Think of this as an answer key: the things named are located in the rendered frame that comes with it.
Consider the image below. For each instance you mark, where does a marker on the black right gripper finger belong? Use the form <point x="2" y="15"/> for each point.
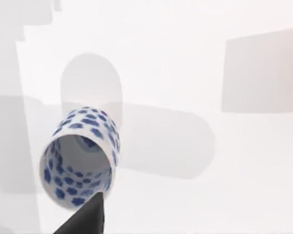
<point x="90" y="219"/>

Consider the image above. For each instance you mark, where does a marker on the white cup with blue flowers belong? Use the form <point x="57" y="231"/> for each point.
<point x="88" y="136"/>

